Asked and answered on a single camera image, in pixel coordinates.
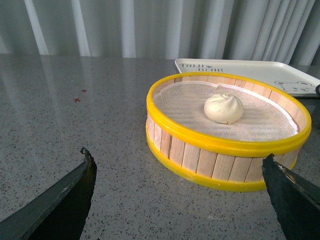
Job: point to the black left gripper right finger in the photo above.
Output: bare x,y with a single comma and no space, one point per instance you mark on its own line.
295,200

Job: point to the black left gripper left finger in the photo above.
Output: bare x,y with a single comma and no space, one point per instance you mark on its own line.
60,212

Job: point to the brown plate with black rim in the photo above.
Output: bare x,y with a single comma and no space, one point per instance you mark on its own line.
317,90

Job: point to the white steamed bun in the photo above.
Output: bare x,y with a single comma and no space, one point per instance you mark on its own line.
223,108

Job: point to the white bear print tray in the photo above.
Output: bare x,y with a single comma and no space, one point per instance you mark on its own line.
279,75

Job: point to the yellow rimmed bamboo steamer basket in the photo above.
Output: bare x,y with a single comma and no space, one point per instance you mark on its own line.
223,156

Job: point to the white mesh steamer liner cloth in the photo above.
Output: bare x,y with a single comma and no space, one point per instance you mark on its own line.
263,120

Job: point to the grey pleated curtain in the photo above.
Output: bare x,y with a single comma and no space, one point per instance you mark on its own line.
286,31

